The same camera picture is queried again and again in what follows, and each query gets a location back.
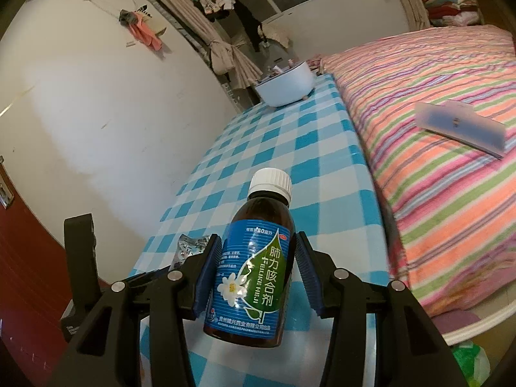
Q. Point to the tied beige curtain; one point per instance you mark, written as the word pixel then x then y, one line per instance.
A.
pixel 217 48

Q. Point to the blue checked tablecloth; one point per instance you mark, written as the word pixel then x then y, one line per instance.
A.
pixel 282 141

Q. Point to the red brown door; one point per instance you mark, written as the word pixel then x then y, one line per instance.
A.
pixel 24 290

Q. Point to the green plastic bag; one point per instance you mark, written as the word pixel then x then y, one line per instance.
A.
pixel 471 365

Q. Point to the black hanging garment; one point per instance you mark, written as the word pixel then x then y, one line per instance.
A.
pixel 248 24

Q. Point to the grey green appliance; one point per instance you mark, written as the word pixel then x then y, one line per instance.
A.
pixel 278 56

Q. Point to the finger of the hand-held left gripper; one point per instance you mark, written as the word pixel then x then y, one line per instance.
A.
pixel 80 258

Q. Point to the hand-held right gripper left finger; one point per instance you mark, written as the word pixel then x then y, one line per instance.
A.
pixel 207 276

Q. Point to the foil blister pack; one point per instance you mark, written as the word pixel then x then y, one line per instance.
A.
pixel 189 248

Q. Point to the sock drying rack with laundry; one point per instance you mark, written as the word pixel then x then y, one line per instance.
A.
pixel 213 2

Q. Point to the brown medicine bottle blue label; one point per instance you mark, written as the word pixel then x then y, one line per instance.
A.
pixel 250 274

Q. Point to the pink cloth on wall hook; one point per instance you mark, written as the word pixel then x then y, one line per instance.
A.
pixel 143 32

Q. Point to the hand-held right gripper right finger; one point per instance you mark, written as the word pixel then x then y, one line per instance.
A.
pixel 308 276

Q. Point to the bed with striped sheet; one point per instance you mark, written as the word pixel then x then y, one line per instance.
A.
pixel 443 209

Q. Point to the white round container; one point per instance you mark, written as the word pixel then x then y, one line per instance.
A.
pixel 284 84

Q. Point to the beige cloth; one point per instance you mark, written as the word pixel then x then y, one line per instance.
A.
pixel 276 34

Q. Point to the purple mat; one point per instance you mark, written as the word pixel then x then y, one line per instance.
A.
pixel 457 322

